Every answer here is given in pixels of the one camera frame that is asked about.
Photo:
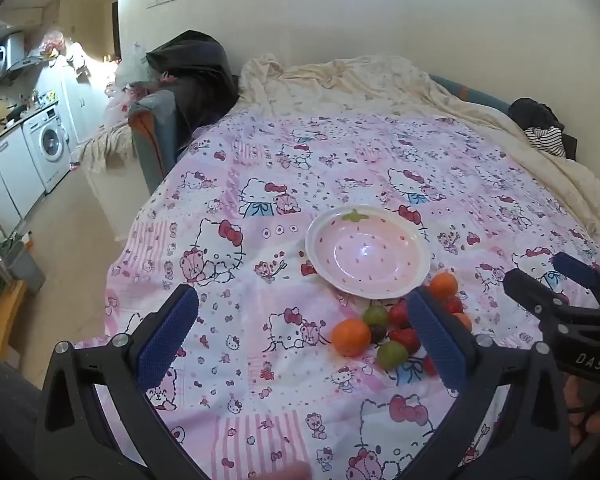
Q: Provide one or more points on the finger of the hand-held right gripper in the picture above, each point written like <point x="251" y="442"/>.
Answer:
<point x="577" y="270"/>
<point x="540" y="295"/>

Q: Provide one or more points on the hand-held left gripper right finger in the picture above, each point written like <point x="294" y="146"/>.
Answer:
<point x="437" y="340"/>

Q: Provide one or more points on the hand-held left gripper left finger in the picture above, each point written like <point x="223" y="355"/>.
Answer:
<point x="167" y="332"/>

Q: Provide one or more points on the red strawberry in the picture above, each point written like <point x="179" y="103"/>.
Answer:
<point x="406" y="338"/>
<point x="430" y="365"/>
<point x="397" y="314"/>
<point x="452" y="305"/>

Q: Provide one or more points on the small orange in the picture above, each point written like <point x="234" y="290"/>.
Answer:
<point x="442" y="285"/>
<point x="464" y="321"/>

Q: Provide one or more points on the green grape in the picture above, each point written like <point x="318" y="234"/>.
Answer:
<point x="375" y="315"/>
<point x="391" y="353"/>

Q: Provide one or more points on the dark purple grape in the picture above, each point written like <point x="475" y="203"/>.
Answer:
<point x="377" y="332"/>

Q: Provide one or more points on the large orange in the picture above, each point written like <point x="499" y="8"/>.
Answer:
<point x="351" y="337"/>

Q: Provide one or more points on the pink strawberry-print plate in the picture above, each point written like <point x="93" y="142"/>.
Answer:
<point x="369" y="252"/>

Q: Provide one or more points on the person's right hand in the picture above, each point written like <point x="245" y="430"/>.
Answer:
<point x="582" y="400"/>

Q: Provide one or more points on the striped cloth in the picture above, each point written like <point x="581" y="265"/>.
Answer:
<point x="547" y="141"/>

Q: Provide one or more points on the pink cartoon printed blanket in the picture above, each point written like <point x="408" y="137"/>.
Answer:
<point x="260" y="220"/>

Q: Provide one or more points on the grey bin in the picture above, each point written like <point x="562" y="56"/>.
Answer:
<point x="25" y="267"/>

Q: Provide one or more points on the black clothing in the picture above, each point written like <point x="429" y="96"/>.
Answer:
<point x="537" y="112"/>

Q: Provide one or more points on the cream hanging cloth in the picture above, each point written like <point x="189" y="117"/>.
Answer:
<point x="105" y="145"/>

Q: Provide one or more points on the white kitchen cabinet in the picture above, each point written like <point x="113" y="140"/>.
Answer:
<point x="7" y="175"/>

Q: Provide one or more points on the white washing machine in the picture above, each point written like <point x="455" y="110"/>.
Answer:
<point x="47" y="142"/>

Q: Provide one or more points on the white tall cupboard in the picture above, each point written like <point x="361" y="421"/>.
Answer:
<point x="80" y="100"/>

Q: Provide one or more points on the black bag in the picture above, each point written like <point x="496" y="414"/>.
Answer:
<point x="200" y="75"/>

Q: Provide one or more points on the cream floral duvet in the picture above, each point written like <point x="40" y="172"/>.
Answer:
<point x="360" y="87"/>

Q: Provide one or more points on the white plastic bag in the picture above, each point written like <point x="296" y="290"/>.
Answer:
<point x="132" y="67"/>

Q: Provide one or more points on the red plastic bag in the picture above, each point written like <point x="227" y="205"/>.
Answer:
<point x="54" y="42"/>

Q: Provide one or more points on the grey range hood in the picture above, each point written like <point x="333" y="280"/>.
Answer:
<point x="2" y="55"/>

